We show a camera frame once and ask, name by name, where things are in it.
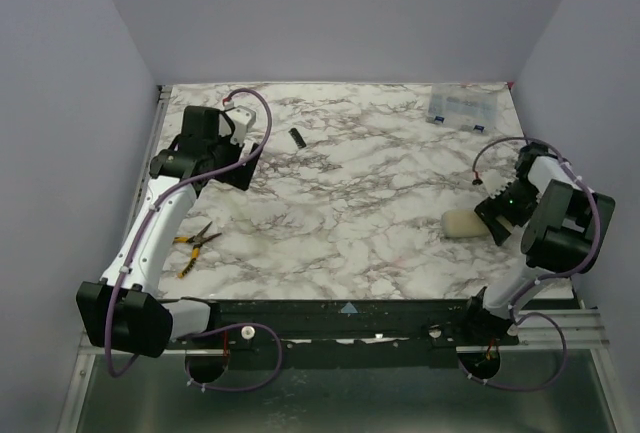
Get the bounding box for cream umbrella case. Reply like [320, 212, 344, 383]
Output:
[440, 209, 489, 239]

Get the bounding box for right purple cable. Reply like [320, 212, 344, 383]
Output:
[464, 136, 601, 393]

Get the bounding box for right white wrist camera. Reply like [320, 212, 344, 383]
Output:
[481, 170, 510, 198]

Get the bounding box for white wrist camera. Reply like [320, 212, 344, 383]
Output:
[219, 103, 256, 146]
[481, 170, 510, 198]

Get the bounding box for yellow handled pliers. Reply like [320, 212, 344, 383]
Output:
[173, 221, 220, 279]

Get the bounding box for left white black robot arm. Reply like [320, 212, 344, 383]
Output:
[76, 106, 257, 358]

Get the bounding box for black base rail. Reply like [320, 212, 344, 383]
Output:
[183, 299, 518, 369]

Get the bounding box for clear plastic organizer box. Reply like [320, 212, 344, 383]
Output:
[426, 84, 498, 133]

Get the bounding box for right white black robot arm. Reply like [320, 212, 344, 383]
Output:
[461, 138, 615, 340]

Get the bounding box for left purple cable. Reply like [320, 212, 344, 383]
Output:
[104, 88, 284, 394]

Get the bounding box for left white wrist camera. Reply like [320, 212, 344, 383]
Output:
[219, 103, 256, 146]

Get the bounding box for purple cable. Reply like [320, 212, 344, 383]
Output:
[104, 88, 284, 394]
[464, 136, 601, 393]

